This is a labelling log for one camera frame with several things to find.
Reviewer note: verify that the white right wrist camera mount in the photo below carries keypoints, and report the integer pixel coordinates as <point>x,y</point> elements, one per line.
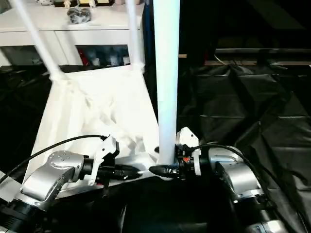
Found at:
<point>188,138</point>

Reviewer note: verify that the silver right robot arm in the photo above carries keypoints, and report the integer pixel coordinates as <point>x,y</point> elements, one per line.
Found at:
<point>238,174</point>

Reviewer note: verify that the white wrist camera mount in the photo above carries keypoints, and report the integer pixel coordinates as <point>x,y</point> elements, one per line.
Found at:
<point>188,138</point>
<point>105,148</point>

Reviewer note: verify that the white plastic table top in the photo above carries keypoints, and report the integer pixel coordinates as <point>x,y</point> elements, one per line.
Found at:
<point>97,109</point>

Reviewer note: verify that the black plastic mat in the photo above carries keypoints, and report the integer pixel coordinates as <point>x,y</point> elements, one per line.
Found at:
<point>243,109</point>

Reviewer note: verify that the black fabric case gold label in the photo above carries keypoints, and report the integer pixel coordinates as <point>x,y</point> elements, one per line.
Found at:
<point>182,55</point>

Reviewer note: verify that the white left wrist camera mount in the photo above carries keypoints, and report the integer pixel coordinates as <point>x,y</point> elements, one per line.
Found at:
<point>105,148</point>

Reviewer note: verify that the white cabinet with glass doors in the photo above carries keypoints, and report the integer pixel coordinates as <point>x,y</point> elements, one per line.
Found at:
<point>60,26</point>

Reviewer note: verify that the white plastic table leg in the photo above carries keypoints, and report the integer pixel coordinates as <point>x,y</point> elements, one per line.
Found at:
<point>134,34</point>
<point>5,182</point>
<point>39,38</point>
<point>167,72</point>

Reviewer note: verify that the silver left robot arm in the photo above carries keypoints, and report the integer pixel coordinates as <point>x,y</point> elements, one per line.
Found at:
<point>53,170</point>

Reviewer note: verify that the clear bag of black parts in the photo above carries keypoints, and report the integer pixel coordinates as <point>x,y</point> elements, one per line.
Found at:
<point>79,14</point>

